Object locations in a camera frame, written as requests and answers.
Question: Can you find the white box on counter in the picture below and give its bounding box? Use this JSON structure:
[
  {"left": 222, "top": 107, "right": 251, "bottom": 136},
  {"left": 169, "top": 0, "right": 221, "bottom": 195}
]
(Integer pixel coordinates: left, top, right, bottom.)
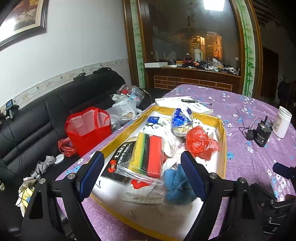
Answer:
[{"left": 144, "top": 62, "right": 168, "bottom": 68}]

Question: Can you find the yellow cardboard box tray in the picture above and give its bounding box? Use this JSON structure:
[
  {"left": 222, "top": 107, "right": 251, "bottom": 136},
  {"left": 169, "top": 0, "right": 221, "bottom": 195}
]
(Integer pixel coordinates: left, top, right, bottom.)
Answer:
[{"left": 89, "top": 105, "right": 227, "bottom": 241}]

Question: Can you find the white notebook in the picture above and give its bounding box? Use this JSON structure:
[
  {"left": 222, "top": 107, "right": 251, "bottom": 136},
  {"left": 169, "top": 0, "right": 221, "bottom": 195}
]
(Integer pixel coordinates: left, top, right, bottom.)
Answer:
[{"left": 155, "top": 96, "right": 213, "bottom": 114}]

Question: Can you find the small camera on tripod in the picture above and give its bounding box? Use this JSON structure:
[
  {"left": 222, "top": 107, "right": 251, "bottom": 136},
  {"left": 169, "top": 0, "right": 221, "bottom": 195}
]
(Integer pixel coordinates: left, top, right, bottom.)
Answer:
[{"left": 6, "top": 99, "right": 20, "bottom": 121}]

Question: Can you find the yellow black red sponge pack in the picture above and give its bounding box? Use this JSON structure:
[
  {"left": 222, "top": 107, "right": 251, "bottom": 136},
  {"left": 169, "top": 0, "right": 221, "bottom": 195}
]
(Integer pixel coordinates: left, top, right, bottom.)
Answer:
[{"left": 115, "top": 133, "right": 164, "bottom": 186}]

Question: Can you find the silver pen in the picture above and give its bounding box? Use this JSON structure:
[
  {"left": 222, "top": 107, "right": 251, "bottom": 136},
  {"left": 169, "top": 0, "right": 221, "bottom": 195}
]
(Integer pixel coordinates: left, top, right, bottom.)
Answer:
[{"left": 196, "top": 101, "right": 212, "bottom": 106}]

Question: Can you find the blue towel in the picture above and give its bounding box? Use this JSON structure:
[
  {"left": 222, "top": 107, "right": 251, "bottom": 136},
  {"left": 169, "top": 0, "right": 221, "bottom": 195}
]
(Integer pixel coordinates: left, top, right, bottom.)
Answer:
[{"left": 163, "top": 164, "right": 197, "bottom": 205}]

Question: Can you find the wooden brick-pattern counter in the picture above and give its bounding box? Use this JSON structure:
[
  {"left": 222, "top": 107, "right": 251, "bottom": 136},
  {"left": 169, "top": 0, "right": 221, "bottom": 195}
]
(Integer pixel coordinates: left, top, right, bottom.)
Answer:
[{"left": 145, "top": 67, "right": 243, "bottom": 94}]

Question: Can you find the white plastic jar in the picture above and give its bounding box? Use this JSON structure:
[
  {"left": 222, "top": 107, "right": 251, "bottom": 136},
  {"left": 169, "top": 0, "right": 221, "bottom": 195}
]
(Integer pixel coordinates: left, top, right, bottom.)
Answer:
[{"left": 273, "top": 106, "right": 292, "bottom": 138}]

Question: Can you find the black pen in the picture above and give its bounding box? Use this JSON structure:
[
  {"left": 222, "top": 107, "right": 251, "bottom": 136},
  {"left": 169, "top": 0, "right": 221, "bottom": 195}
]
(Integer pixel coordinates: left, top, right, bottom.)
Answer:
[{"left": 181, "top": 99, "right": 196, "bottom": 103}]

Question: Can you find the black leather sofa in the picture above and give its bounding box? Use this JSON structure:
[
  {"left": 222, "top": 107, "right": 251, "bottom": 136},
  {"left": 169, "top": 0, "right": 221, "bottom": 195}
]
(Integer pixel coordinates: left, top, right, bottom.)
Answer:
[{"left": 0, "top": 67, "right": 153, "bottom": 235}]

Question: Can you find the black capacitor block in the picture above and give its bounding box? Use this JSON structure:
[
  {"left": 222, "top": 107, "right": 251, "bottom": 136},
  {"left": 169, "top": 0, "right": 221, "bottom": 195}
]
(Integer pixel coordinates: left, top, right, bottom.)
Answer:
[{"left": 246, "top": 129, "right": 254, "bottom": 141}]

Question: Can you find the red tote bag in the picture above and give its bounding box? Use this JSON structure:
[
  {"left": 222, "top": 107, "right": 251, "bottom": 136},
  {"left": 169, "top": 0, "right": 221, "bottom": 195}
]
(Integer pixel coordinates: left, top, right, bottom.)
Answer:
[{"left": 65, "top": 107, "right": 112, "bottom": 157}]

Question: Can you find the crumpled grey cloth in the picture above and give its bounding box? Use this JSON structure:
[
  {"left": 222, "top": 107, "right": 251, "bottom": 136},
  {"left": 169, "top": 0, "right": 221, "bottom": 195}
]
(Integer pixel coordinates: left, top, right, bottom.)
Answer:
[{"left": 30, "top": 156, "right": 56, "bottom": 179}]

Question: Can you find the white kettle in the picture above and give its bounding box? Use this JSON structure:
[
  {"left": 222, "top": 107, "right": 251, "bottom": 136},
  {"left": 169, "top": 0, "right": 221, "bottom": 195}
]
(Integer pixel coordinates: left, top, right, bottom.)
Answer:
[{"left": 194, "top": 48, "right": 203, "bottom": 62}]

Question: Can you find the framed painting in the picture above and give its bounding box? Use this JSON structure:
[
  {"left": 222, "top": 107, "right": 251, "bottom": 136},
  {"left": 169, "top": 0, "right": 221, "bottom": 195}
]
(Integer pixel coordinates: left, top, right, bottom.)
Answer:
[{"left": 1, "top": 0, "right": 49, "bottom": 50}]

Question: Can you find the black electric motor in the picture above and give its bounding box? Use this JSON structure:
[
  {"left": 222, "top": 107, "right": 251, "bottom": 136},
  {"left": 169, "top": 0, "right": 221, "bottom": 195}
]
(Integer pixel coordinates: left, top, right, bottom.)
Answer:
[{"left": 254, "top": 116, "right": 273, "bottom": 147}]

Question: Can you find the white red printed plastic bag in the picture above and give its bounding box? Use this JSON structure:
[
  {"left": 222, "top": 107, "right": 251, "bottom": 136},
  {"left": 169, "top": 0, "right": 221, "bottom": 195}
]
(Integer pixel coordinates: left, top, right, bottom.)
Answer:
[{"left": 121, "top": 179, "right": 166, "bottom": 204}]

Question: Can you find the white plastic bag pile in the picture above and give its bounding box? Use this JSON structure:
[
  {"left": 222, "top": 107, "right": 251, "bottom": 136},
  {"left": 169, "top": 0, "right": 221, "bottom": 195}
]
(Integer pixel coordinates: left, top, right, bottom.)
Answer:
[{"left": 106, "top": 84, "right": 144, "bottom": 126}]

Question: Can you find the small red plastic bag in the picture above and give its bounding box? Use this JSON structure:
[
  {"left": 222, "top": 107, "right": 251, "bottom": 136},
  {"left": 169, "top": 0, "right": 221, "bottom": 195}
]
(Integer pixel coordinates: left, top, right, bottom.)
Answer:
[{"left": 58, "top": 137, "right": 77, "bottom": 158}]

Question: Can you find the blue white small carton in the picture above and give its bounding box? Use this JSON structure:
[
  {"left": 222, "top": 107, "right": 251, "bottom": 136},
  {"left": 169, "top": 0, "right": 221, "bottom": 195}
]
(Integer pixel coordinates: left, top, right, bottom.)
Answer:
[{"left": 146, "top": 116, "right": 159, "bottom": 126}]

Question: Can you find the blue white snack packet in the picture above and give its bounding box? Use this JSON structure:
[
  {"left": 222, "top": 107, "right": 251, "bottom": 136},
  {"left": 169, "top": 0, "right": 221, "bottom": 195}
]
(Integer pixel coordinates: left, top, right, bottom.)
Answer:
[{"left": 171, "top": 107, "right": 193, "bottom": 138}]

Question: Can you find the black snack bag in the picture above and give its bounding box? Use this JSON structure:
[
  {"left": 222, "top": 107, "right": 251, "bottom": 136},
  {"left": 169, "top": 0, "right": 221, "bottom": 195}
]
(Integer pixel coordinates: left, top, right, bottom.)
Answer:
[{"left": 101, "top": 137, "right": 137, "bottom": 183}]

